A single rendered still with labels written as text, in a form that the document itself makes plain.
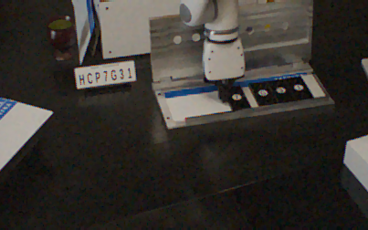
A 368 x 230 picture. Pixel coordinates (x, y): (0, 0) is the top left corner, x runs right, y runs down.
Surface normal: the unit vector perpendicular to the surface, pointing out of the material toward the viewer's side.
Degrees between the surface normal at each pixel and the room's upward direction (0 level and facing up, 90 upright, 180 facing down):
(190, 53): 81
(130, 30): 90
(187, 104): 0
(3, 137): 0
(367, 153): 4
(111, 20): 90
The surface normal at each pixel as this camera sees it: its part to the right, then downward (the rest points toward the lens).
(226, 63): 0.23, 0.41
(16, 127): 0.00, -0.79
